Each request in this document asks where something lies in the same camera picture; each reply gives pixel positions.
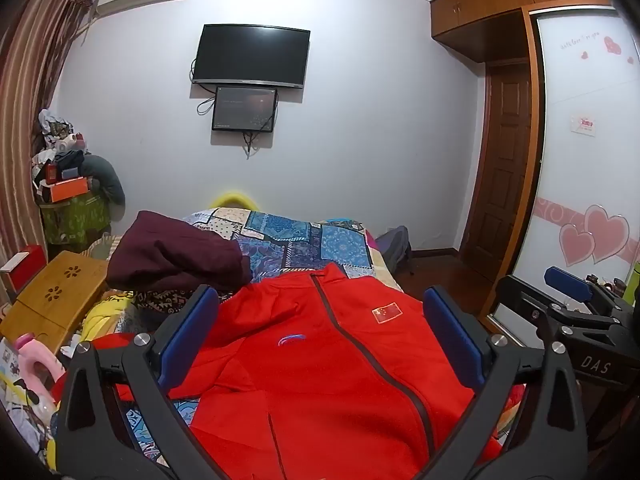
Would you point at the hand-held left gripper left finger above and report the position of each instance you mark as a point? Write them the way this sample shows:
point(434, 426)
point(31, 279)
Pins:
point(187, 340)

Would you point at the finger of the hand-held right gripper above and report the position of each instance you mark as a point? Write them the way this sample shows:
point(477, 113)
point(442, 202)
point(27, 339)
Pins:
point(567, 282)
point(520, 300)

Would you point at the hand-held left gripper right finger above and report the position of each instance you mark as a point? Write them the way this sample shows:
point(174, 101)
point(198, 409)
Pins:
point(452, 340)

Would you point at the red zip jacket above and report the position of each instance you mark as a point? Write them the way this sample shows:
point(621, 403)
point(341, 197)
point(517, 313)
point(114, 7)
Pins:
point(310, 385)

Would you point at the maroon garment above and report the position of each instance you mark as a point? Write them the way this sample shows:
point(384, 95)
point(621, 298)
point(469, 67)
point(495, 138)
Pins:
point(170, 255)

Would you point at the yellow cloth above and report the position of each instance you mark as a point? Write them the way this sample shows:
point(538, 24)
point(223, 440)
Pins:
point(102, 320)

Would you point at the grey backpack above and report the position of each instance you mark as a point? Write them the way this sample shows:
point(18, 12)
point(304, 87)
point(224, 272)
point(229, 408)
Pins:
point(395, 245)

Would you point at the white heart-print wardrobe door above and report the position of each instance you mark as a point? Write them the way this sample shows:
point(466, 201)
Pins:
point(575, 160)

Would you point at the brown wooden door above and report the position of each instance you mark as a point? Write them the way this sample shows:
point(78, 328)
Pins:
point(505, 160)

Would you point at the bamboo lap table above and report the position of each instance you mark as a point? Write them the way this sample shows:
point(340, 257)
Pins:
point(55, 290)

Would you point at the blue patchwork bedsheet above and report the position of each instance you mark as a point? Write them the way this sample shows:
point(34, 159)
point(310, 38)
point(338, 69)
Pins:
point(295, 240)

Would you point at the yellow round object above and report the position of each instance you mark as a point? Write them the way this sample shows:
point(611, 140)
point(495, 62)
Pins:
point(232, 197)

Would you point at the pink toy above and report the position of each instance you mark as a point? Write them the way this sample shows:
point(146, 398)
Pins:
point(32, 355)

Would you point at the green patterned cloth cover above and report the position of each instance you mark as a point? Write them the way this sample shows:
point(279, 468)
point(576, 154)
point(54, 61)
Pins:
point(75, 220)

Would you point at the red box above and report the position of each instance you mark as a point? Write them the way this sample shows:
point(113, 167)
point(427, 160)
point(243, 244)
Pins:
point(30, 265)

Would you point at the cartoon printed cloth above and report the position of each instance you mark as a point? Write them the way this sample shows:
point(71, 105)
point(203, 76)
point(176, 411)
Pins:
point(20, 410)

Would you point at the grey plush pillow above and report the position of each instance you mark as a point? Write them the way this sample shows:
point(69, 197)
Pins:
point(105, 177)

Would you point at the orange box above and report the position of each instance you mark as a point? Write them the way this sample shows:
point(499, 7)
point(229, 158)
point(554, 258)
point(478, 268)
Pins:
point(70, 189)

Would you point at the pile of clutter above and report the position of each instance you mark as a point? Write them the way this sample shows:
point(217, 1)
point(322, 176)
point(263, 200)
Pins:
point(55, 140)

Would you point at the brown striped curtain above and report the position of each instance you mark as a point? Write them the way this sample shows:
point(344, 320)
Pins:
point(25, 110)

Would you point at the wooden overhead cabinet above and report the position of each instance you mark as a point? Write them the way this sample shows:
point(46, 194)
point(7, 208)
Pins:
point(480, 10)

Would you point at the small black wall monitor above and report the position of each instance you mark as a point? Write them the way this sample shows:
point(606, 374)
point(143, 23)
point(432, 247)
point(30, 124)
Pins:
point(244, 108)

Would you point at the black wall television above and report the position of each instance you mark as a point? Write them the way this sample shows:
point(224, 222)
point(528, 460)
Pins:
point(250, 55)

